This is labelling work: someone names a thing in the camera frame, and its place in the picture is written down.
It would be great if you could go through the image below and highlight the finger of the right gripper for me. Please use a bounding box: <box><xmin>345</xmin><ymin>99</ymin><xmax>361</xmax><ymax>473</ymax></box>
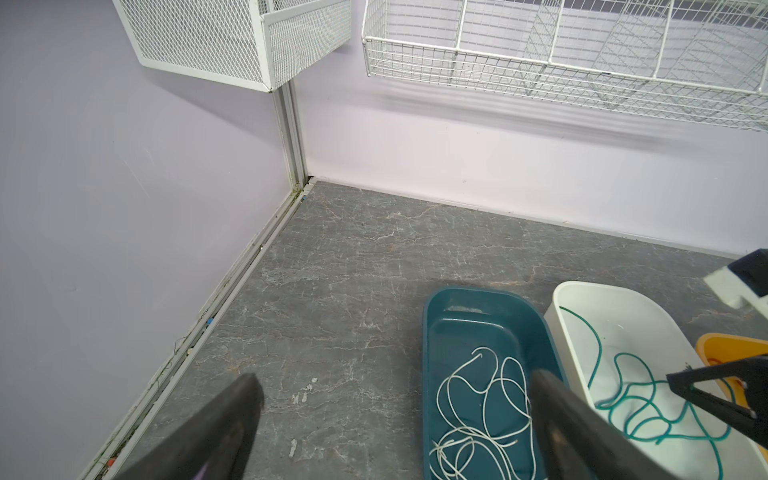
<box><xmin>665</xmin><ymin>355</ymin><xmax>768</xmax><ymax>448</ymax></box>

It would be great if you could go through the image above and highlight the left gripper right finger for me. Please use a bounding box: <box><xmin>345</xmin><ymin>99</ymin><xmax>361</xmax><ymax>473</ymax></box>
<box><xmin>529</xmin><ymin>369</ymin><xmax>674</xmax><ymax>479</ymax></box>

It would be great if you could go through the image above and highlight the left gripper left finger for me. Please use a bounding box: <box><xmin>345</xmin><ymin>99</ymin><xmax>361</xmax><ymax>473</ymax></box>
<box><xmin>117</xmin><ymin>373</ymin><xmax>265</xmax><ymax>480</ymax></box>

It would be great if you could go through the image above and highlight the white cable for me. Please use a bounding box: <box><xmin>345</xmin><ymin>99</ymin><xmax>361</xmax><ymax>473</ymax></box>
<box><xmin>428</xmin><ymin>346</ymin><xmax>538</xmax><ymax>480</ymax></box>

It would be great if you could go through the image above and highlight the green cable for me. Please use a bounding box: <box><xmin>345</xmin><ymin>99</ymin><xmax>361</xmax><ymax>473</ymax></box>
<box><xmin>559</xmin><ymin>305</ymin><xmax>733</xmax><ymax>480</ymax></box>

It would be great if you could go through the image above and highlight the yellow plastic bin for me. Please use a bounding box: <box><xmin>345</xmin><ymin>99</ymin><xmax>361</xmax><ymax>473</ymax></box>
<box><xmin>694</xmin><ymin>332</ymin><xmax>768</xmax><ymax>463</ymax></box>

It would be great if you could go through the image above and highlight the white plastic bin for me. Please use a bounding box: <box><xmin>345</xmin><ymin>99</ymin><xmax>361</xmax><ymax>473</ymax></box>
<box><xmin>545</xmin><ymin>281</ymin><xmax>767</xmax><ymax>479</ymax></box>

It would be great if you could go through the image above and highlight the dark teal plastic bin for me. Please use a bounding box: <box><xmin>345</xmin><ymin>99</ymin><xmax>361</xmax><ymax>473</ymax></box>
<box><xmin>422</xmin><ymin>287</ymin><xmax>565</xmax><ymax>479</ymax></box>

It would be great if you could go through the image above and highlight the white mesh box basket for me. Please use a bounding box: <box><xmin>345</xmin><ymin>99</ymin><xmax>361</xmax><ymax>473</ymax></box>
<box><xmin>114</xmin><ymin>0</ymin><xmax>352</xmax><ymax>93</ymax></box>

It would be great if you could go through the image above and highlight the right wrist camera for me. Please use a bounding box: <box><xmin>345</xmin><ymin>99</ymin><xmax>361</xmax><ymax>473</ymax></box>
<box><xmin>704</xmin><ymin>248</ymin><xmax>767</xmax><ymax>318</ymax></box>

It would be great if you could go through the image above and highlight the white wire shelf basket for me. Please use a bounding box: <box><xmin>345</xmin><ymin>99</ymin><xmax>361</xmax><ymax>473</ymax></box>
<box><xmin>361</xmin><ymin>1</ymin><xmax>767</xmax><ymax>131</ymax></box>

